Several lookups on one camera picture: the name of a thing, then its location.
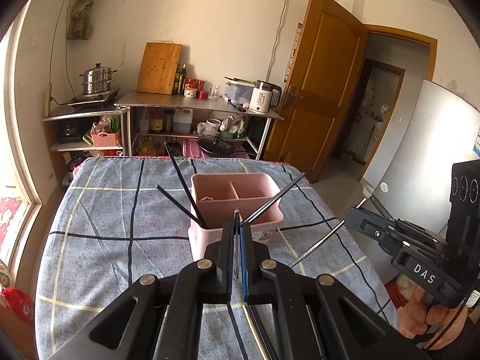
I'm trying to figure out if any pink plastic chopstick basket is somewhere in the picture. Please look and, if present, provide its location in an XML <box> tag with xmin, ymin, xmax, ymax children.
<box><xmin>188</xmin><ymin>173</ymin><xmax>280</xmax><ymax>260</ymax></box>

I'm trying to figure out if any white electric kettle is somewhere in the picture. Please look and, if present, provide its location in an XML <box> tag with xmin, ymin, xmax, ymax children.
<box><xmin>249</xmin><ymin>80</ymin><xmax>282</xmax><ymax>114</ymax></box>

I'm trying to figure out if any white refrigerator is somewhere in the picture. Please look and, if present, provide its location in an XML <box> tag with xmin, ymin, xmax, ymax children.
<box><xmin>368</xmin><ymin>80</ymin><xmax>479</xmax><ymax>233</ymax></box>

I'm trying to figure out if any small side shelf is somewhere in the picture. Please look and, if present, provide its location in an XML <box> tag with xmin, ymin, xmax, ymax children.
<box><xmin>42</xmin><ymin>106</ymin><xmax>127</xmax><ymax>188</ymax></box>

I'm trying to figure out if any person's right hand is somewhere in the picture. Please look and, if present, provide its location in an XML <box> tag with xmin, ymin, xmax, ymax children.
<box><xmin>398</xmin><ymin>285</ymin><xmax>468</xmax><ymax>350</ymax></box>

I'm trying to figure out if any black frying pan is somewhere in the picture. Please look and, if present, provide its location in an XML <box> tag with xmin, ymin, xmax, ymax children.
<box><xmin>197</xmin><ymin>136</ymin><xmax>237</xmax><ymax>157</ymax></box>

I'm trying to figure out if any long black chopstick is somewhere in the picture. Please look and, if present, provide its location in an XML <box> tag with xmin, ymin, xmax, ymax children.
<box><xmin>156</xmin><ymin>184</ymin><xmax>204</xmax><ymax>226</ymax></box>

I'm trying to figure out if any black chopstick pair member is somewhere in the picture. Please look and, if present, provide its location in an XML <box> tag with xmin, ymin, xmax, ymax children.
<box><xmin>241</xmin><ymin>173</ymin><xmax>305</xmax><ymax>224</ymax></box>

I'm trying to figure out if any dark sauce bottle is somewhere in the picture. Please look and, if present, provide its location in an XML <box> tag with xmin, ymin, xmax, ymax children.
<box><xmin>172</xmin><ymin>63</ymin><xmax>187</xmax><ymax>95</ymax></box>

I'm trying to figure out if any black chopstick pair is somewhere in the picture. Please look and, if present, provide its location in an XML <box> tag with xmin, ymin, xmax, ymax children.
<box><xmin>247</xmin><ymin>305</ymin><xmax>278</xmax><ymax>360</ymax></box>

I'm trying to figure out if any black chopstick steel handle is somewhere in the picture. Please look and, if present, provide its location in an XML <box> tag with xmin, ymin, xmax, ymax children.
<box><xmin>233</xmin><ymin>209</ymin><xmax>241</xmax><ymax>280</ymax></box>

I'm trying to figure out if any induction cooker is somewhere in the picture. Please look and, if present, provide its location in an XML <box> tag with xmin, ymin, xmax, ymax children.
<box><xmin>67</xmin><ymin>88</ymin><xmax>120</xmax><ymax>110</ymax></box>

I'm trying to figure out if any steel steamer pot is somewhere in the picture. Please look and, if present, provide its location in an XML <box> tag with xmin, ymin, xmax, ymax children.
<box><xmin>80</xmin><ymin>63</ymin><xmax>117</xmax><ymax>95</ymax></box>

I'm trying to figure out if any brown wooden door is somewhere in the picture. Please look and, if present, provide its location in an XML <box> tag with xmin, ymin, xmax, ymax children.
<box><xmin>264</xmin><ymin>0</ymin><xmax>368</xmax><ymax>183</ymax></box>

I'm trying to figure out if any clear plastic storage box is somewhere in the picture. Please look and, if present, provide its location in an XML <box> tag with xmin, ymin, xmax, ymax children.
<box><xmin>224</xmin><ymin>76</ymin><xmax>255</xmax><ymax>106</ymax></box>

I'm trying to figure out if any steel kitchen table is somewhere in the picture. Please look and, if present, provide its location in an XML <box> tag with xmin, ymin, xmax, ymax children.
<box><xmin>115</xmin><ymin>91</ymin><xmax>283</xmax><ymax>160</ymax></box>

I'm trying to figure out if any silver steel chopstick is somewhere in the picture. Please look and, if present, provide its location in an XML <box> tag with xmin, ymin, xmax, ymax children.
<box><xmin>288</xmin><ymin>219</ymin><xmax>345</xmax><ymax>267</ymax></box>

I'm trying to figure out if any cream and steel chopstick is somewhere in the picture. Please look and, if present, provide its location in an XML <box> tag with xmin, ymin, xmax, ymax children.
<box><xmin>242</xmin><ymin>305</ymin><xmax>270</xmax><ymax>360</ymax></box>

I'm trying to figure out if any hanging grey cloth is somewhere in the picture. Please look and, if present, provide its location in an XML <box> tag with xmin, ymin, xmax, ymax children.
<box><xmin>67</xmin><ymin>0</ymin><xmax>95</xmax><ymax>40</ymax></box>

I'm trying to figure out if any pink small basket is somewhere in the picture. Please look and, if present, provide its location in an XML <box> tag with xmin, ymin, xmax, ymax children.
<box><xmin>91</xmin><ymin>131</ymin><xmax>122</xmax><ymax>147</ymax></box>

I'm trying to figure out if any red jar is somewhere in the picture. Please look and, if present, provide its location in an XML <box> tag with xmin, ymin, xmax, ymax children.
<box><xmin>183</xmin><ymin>78</ymin><xmax>208</xmax><ymax>99</ymax></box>

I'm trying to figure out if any wooden cutting board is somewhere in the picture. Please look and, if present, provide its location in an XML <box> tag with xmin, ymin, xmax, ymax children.
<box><xmin>137</xmin><ymin>42</ymin><xmax>182</xmax><ymax>95</ymax></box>

